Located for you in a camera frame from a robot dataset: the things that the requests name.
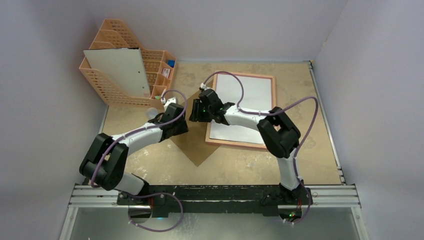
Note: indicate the brown cardboard backing board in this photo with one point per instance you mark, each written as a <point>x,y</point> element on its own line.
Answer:
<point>192,143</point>

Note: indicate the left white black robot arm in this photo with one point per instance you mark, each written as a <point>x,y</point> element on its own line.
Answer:
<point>105,161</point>

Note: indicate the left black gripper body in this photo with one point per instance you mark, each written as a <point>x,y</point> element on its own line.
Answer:
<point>180,127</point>

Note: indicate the grey board in organizer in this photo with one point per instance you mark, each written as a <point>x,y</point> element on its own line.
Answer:
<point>124,67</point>

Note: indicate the orange plastic desk organizer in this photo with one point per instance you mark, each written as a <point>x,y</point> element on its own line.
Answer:
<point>115,34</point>

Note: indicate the red white small box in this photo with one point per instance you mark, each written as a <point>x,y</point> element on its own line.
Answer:
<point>166,72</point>

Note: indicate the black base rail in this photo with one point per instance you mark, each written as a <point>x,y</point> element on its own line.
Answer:
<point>216,199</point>

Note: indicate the pink wooden photo frame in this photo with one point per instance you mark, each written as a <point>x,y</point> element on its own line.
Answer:
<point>273,92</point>

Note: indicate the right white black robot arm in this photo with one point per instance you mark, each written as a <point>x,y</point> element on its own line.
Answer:
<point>277,131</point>

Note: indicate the blue mountain photo print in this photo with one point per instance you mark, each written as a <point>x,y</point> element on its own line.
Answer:
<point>255,92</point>

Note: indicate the blue item in organizer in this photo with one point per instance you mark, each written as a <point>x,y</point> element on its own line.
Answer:
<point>171,63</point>

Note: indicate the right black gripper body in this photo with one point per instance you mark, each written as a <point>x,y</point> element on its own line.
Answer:
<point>195,114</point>

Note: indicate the small clear round jar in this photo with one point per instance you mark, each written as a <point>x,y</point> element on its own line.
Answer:
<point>151,113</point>

